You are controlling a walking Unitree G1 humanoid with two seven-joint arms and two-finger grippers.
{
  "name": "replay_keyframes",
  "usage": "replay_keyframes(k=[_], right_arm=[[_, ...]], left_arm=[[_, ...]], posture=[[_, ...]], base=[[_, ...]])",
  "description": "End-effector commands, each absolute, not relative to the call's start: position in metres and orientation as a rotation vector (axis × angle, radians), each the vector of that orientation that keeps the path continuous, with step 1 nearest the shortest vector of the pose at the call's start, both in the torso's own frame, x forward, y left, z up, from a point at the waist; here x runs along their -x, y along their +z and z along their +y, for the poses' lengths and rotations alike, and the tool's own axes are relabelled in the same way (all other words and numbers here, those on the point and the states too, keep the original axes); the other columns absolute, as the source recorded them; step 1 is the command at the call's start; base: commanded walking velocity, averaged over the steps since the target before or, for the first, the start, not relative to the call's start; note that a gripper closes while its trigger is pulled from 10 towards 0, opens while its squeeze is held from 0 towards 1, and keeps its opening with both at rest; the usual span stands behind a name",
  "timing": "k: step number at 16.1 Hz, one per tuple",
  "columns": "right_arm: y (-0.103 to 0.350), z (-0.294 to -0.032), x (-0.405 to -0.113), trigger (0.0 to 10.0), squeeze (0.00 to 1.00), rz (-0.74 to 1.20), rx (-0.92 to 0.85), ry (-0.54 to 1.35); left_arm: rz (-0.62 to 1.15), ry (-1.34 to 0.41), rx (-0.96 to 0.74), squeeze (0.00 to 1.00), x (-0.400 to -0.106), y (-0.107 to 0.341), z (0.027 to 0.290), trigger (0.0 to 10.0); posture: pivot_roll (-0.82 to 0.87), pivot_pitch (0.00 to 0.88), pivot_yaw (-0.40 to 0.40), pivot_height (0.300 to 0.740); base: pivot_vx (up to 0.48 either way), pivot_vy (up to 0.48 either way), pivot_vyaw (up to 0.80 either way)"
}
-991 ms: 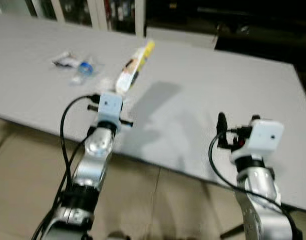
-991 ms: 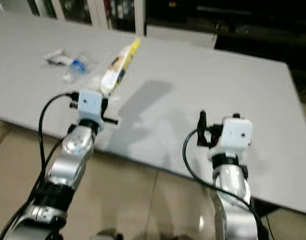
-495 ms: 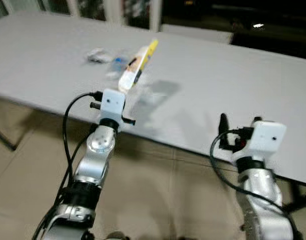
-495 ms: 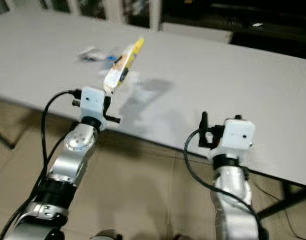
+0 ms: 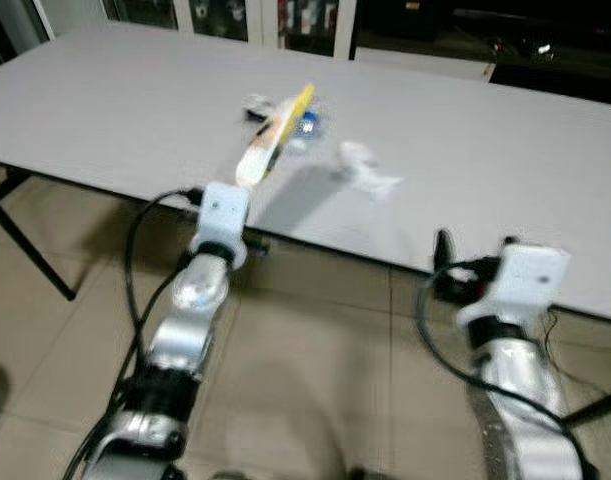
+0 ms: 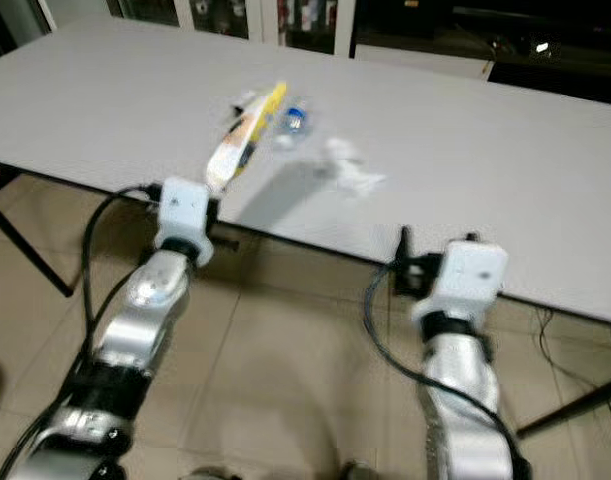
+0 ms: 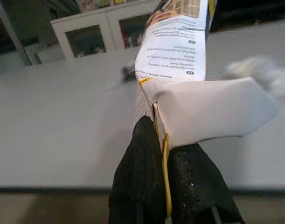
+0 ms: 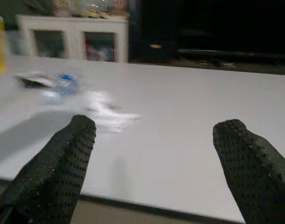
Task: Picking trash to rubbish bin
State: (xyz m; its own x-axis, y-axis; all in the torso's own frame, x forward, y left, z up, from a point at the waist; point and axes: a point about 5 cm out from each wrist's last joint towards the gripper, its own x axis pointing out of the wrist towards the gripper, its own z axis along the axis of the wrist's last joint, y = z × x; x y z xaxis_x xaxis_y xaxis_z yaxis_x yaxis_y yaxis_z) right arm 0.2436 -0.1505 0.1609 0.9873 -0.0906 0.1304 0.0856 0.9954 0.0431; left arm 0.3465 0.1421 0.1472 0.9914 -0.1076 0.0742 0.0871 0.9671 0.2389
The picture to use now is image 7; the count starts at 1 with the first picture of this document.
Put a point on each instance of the grey metal door frame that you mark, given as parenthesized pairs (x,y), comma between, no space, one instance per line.
(11,30)

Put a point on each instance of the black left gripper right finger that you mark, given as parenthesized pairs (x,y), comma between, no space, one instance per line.
(193,177)

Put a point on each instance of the small dark trash piece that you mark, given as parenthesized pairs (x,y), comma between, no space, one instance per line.
(128,74)

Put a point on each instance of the white printed cardboard box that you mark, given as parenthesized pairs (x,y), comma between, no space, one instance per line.
(175,70)

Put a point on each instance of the white glass-door cabinet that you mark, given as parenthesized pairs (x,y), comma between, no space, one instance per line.
(91,37)

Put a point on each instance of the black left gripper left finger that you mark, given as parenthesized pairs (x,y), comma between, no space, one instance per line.
(137,168)

